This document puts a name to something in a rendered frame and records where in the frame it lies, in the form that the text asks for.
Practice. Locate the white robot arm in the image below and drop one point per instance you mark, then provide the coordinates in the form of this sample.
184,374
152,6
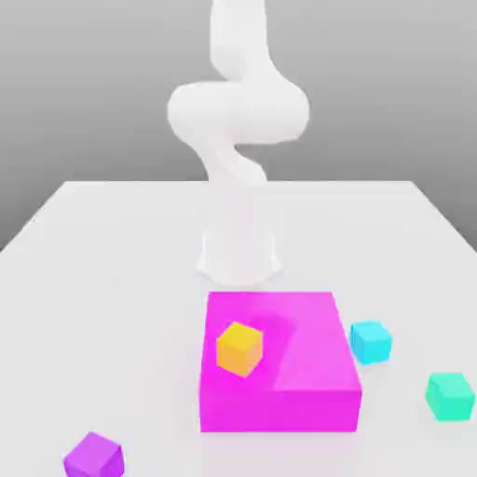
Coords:
238,111

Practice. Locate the small cyan cube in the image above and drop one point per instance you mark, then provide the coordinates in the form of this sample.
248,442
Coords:
370,341

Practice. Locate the large magenta box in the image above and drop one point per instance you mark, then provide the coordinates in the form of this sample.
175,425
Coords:
316,402

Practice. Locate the small purple cube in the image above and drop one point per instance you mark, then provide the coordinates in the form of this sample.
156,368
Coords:
93,456

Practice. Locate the small teal cube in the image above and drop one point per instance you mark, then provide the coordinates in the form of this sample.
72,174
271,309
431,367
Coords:
451,397

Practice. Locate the small yellow cube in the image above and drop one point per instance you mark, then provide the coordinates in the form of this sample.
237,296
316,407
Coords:
238,346

